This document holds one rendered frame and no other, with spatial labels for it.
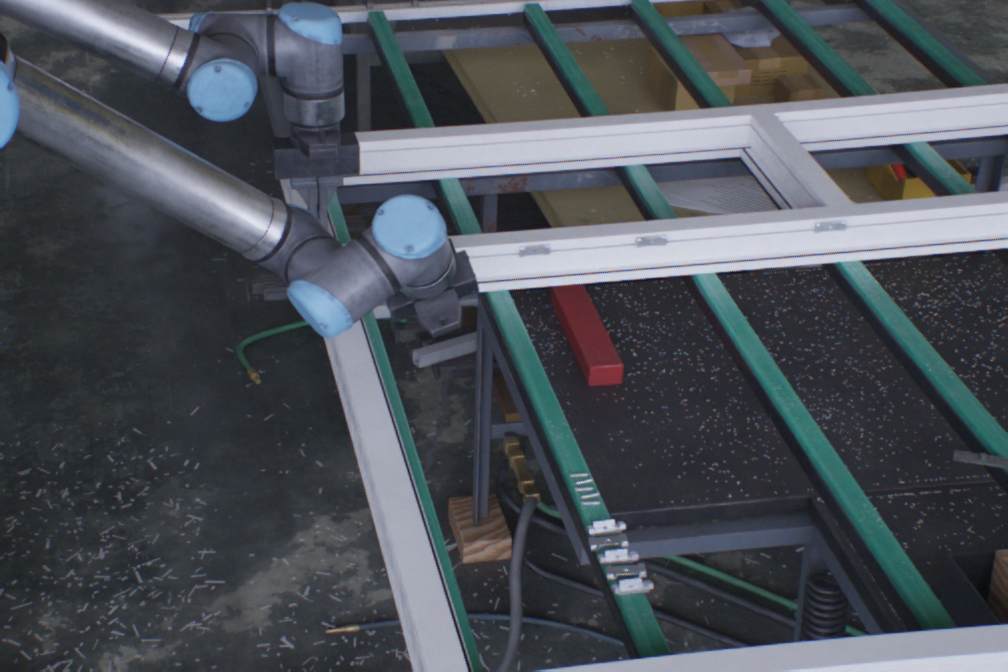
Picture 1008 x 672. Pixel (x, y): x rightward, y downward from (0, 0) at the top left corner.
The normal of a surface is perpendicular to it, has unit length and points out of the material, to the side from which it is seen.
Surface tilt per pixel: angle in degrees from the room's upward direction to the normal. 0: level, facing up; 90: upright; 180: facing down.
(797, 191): 90
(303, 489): 0
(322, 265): 27
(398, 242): 37
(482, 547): 90
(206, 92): 92
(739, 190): 0
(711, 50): 0
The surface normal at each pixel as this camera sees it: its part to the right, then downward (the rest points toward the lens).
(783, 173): -0.98, 0.08
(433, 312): -0.10, -0.35
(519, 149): 0.21, 0.48
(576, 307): 0.02, -0.87
